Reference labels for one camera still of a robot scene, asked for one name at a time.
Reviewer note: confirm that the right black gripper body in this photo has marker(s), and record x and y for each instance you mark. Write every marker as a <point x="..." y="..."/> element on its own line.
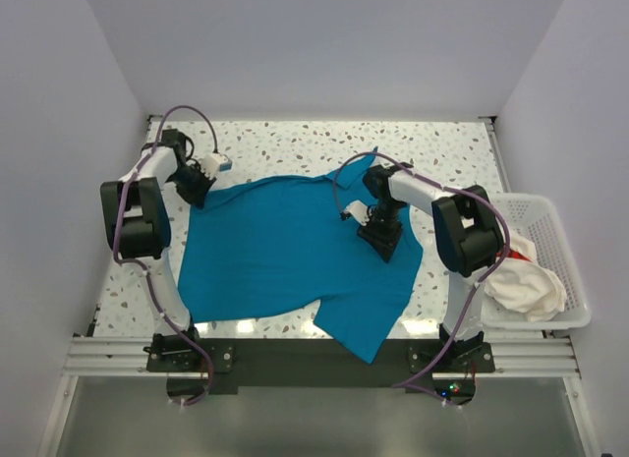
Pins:
<point x="383" y="227"/>

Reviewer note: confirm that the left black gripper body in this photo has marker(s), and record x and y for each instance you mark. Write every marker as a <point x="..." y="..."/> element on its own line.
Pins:
<point x="191" y="183"/>

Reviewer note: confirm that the blue polo t shirt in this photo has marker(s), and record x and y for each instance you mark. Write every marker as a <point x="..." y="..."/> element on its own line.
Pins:
<point x="279" y="244"/>

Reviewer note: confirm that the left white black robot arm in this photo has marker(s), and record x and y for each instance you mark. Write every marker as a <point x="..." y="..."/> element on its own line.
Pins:
<point x="137" y="224"/>

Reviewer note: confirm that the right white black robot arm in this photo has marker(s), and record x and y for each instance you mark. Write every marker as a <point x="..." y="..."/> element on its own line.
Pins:
<point x="466" y="229"/>

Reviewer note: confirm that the red white garment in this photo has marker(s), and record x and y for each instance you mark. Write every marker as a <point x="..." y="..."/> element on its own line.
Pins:
<point x="522" y="248"/>

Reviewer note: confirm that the white t shirt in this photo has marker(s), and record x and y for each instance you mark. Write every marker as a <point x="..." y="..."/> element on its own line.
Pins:
<point x="526" y="288"/>

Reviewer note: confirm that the white plastic basket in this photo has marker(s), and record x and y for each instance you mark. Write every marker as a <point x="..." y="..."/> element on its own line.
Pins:
<point x="536" y="218"/>

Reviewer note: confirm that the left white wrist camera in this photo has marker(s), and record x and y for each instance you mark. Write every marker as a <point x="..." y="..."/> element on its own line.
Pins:
<point x="214" y="163"/>

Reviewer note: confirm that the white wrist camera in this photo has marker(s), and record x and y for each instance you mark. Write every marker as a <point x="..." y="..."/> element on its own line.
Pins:
<point x="358" y="211"/>
<point x="214" y="163"/>

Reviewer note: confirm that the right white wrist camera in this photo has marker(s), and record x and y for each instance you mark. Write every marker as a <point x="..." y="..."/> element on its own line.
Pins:
<point x="358" y="211"/>

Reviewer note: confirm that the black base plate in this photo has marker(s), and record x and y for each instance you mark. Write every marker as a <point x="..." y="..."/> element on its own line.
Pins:
<point x="223" y="366"/>

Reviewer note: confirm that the aluminium rail frame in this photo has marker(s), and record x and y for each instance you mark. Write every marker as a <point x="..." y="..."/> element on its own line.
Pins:
<point x="517" y="354"/>

